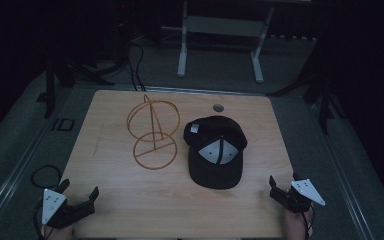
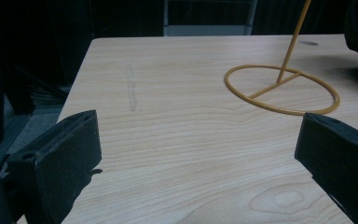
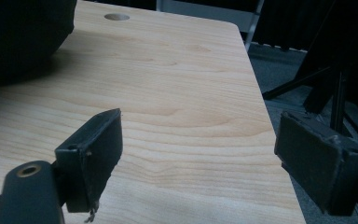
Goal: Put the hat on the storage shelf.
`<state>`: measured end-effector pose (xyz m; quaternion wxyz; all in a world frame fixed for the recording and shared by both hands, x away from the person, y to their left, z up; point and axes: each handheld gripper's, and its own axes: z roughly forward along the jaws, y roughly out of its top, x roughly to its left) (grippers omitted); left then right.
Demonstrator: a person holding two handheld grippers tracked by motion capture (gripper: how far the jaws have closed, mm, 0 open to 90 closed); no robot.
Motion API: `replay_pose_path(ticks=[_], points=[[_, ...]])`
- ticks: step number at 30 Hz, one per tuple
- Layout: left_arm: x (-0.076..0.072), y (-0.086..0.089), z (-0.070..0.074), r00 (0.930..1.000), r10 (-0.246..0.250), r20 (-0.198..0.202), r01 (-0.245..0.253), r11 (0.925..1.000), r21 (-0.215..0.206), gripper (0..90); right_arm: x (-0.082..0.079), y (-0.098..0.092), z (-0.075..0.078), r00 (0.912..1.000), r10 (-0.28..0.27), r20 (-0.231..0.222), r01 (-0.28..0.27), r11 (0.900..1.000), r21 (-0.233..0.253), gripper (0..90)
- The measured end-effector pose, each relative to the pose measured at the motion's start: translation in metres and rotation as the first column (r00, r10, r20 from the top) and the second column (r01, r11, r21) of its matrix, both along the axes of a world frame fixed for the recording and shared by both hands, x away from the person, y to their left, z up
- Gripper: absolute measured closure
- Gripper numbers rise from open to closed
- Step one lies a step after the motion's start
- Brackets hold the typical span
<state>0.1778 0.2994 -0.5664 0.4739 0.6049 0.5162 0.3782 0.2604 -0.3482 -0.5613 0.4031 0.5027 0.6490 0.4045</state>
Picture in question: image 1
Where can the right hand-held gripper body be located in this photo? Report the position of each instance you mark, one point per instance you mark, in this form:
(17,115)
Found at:
(296,200)

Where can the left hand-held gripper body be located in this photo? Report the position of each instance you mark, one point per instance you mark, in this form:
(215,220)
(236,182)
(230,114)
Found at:
(74,210)

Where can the black baseball cap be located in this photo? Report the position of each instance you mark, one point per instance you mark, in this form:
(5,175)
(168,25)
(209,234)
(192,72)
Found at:
(215,166)

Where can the person's right hand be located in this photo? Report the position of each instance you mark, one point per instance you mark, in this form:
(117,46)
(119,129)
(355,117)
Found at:
(294,226)

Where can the person's left hand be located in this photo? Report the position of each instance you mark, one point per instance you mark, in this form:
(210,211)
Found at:
(59,233)

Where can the black square floor socket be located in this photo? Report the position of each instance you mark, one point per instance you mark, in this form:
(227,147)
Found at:
(66,124)

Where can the black tripod stand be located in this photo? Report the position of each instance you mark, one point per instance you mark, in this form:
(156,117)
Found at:
(51,83)
(323,100)

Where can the grey round table grommet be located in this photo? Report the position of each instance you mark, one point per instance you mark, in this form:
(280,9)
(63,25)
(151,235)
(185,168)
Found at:
(218,107)

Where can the metal floor rail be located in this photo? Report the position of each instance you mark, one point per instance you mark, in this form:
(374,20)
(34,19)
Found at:
(343,180)
(16,170)

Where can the white metal stand frame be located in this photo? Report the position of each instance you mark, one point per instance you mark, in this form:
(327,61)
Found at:
(220,26)

